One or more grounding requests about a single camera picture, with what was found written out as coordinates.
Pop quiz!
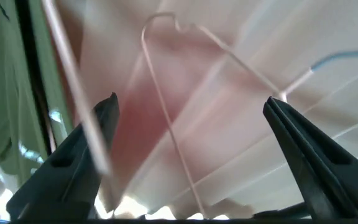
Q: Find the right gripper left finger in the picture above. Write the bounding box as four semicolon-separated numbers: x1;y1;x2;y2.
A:
6;91;121;220

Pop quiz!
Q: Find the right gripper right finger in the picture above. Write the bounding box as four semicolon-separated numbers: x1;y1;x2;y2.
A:
262;96;358;219

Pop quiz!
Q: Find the green long-sleeved shirt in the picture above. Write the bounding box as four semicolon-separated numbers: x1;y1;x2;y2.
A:
0;0;76;177

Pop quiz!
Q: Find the pink clothes hanger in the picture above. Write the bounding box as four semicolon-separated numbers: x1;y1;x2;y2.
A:
40;0;113;177
140;11;358;219

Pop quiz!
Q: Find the black clothes rack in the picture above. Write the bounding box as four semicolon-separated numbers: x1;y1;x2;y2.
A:
13;0;57;156

